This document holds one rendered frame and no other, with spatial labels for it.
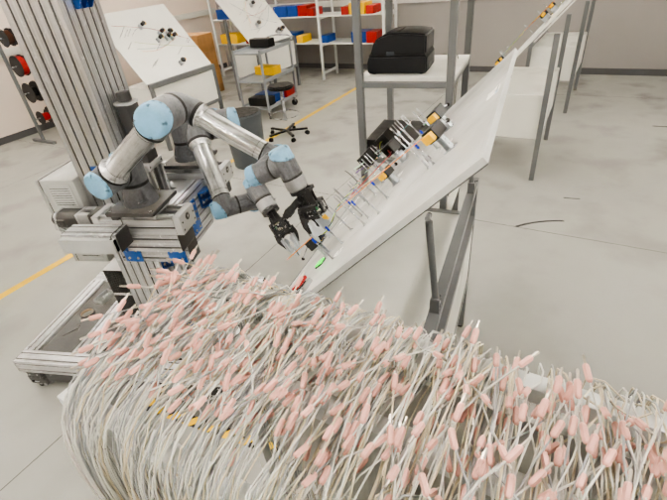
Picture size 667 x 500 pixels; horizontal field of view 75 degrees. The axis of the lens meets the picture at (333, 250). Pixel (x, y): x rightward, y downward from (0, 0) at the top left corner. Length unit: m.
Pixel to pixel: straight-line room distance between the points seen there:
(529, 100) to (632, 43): 4.42
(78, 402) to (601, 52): 8.57
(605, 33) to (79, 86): 7.82
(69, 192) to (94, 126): 0.38
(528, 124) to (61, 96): 3.72
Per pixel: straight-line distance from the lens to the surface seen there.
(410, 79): 2.30
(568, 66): 6.64
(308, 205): 1.51
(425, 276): 1.92
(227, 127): 1.66
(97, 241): 2.09
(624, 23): 8.72
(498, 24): 8.87
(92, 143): 2.25
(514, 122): 4.57
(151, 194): 2.04
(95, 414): 0.76
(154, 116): 1.59
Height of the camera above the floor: 1.97
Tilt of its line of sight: 34 degrees down
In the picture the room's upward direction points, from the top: 6 degrees counter-clockwise
